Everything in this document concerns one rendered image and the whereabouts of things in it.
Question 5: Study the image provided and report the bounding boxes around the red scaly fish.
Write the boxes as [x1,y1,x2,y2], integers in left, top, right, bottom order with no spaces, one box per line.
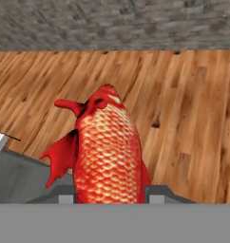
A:
[39,83,152,204]

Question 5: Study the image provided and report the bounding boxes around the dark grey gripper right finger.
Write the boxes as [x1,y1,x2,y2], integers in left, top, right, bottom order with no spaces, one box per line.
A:
[144,185,197,204]

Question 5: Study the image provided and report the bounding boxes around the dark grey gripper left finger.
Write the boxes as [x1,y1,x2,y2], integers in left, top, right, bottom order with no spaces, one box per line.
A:
[27,184,77,204]

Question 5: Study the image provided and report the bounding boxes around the grey counter with white edge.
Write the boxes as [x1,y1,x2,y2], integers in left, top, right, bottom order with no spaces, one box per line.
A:
[0,130,73,204]

